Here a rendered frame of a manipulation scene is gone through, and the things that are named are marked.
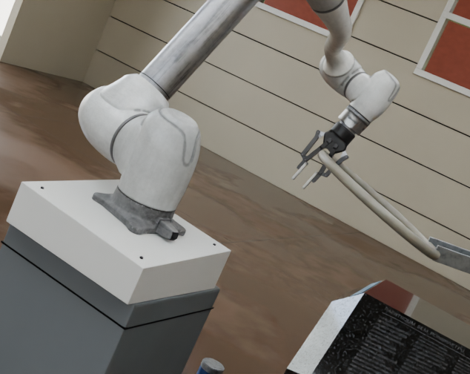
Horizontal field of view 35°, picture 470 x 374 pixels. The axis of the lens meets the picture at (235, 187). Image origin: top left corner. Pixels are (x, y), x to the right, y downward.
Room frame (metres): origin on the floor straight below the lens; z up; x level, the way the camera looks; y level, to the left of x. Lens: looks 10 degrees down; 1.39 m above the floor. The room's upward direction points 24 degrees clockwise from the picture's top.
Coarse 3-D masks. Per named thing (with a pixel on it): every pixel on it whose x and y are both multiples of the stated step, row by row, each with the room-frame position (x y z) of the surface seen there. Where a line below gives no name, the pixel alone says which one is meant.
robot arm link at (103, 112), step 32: (224, 0) 1.98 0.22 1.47; (256, 0) 2.03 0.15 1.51; (192, 32) 1.95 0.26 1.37; (224, 32) 1.99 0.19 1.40; (160, 64) 1.92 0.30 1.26; (192, 64) 1.95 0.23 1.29; (96, 96) 1.89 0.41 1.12; (128, 96) 1.85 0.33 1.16; (160, 96) 1.89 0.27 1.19; (96, 128) 1.83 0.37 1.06
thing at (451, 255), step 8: (432, 240) 2.39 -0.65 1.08; (440, 240) 2.39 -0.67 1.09; (440, 248) 2.28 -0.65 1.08; (448, 248) 2.39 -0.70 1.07; (456, 248) 2.39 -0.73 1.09; (440, 256) 2.28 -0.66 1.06; (448, 256) 2.28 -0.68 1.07; (456, 256) 2.28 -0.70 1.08; (464, 256) 2.28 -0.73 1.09; (448, 264) 2.28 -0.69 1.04; (456, 264) 2.28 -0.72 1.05; (464, 264) 2.28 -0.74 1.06
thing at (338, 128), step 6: (336, 126) 2.37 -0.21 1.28; (342, 126) 2.36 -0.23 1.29; (330, 132) 2.38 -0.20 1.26; (336, 132) 2.36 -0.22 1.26; (342, 132) 2.35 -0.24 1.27; (348, 132) 2.35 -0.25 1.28; (324, 138) 2.39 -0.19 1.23; (336, 138) 2.38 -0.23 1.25; (342, 138) 2.35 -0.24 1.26; (348, 138) 2.36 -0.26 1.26; (330, 144) 2.38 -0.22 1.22; (342, 144) 2.37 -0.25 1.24; (330, 150) 2.38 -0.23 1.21; (336, 150) 2.37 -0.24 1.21; (342, 150) 2.37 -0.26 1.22
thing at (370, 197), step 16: (320, 160) 2.28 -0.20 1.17; (336, 160) 2.47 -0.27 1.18; (336, 176) 2.17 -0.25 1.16; (352, 176) 2.53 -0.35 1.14; (352, 192) 2.13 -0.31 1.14; (368, 192) 2.55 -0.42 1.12; (384, 208) 2.10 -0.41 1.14; (400, 224) 2.09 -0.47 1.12; (416, 240) 2.11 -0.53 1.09; (432, 256) 2.18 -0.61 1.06
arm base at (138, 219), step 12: (96, 192) 1.78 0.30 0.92; (120, 192) 1.74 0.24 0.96; (108, 204) 1.74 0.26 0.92; (120, 204) 1.73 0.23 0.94; (132, 204) 1.72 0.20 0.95; (120, 216) 1.71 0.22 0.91; (132, 216) 1.71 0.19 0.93; (144, 216) 1.72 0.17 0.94; (156, 216) 1.73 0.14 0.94; (168, 216) 1.76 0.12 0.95; (132, 228) 1.68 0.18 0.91; (144, 228) 1.69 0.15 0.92; (156, 228) 1.73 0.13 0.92; (168, 228) 1.72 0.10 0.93; (180, 228) 1.80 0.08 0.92
